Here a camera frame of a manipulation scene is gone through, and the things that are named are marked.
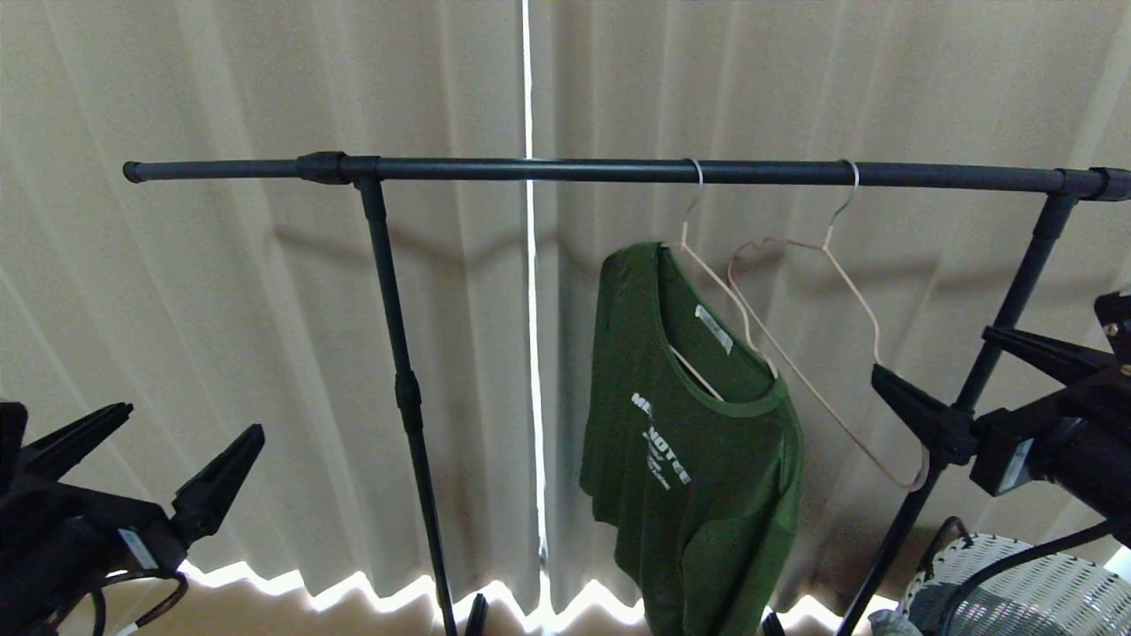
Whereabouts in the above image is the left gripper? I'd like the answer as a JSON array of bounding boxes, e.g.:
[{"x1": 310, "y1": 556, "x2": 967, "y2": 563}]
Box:
[{"x1": 0, "y1": 402, "x2": 268, "y2": 621}]

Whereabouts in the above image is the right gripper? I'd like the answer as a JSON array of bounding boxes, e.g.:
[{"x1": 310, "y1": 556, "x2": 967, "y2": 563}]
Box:
[{"x1": 869, "y1": 325, "x2": 1131, "y2": 524}]

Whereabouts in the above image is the green shirt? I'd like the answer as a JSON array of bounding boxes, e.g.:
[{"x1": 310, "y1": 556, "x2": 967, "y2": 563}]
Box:
[{"x1": 579, "y1": 240, "x2": 807, "y2": 636}]

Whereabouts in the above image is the pink clothes hanger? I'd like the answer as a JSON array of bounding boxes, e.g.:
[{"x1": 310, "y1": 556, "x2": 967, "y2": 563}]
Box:
[
  {"x1": 667, "y1": 159, "x2": 780, "y2": 403},
  {"x1": 726, "y1": 159, "x2": 930, "y2": 493}
]

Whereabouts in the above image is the white laundry basket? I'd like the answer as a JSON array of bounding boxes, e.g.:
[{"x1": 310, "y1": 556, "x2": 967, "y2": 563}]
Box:
[{"x1": 901, "y1": 517, "x2": 1131, "y2": 636}]

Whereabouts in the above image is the black clothes rack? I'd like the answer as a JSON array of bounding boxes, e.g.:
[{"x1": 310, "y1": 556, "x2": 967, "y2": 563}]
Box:
[{"x1": 122, "y1": 150, "x2": 1131, "y2": 636}]

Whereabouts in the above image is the beige curtain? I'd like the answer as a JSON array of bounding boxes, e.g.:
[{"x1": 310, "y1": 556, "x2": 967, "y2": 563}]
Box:
[{"x1": 0, "y1": 0, "x2": 1131, "y2": 619}]

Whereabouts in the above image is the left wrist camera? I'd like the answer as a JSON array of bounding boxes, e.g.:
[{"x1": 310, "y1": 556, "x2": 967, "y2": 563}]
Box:
[{"x1": 0, "y1": 402, "x2": 29, "y2": 496}]

